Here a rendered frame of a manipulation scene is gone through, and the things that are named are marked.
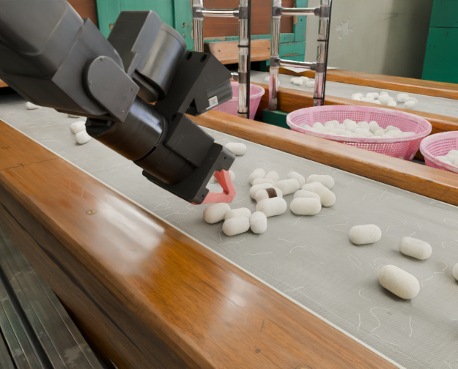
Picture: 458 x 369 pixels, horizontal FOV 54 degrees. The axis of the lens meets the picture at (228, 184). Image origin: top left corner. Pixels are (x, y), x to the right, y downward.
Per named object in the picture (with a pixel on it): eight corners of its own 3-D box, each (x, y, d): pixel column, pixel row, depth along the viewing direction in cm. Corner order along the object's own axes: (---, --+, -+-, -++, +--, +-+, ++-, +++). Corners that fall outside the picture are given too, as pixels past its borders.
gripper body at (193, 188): (179, 134, 54) (134, 100, 49) (234, 154, 47) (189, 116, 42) (151, 181, 53) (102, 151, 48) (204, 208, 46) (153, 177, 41)
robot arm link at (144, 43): (140, 52, 50) (67, -33, 40) (204, 56, 46) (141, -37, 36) (97, 143, 47) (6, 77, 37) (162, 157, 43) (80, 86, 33)
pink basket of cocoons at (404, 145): (412, 203, 73) (421, 146, 70) (262, 176, 85) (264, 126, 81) (431, 157, 95) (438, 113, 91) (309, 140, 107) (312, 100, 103)
